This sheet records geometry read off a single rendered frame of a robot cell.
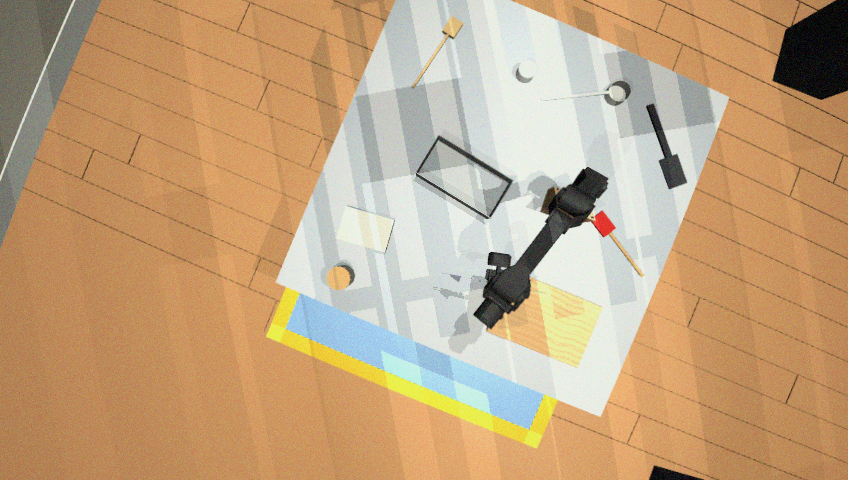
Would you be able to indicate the white short cylinder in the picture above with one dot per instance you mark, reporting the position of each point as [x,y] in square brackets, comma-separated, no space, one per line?
[526,71]

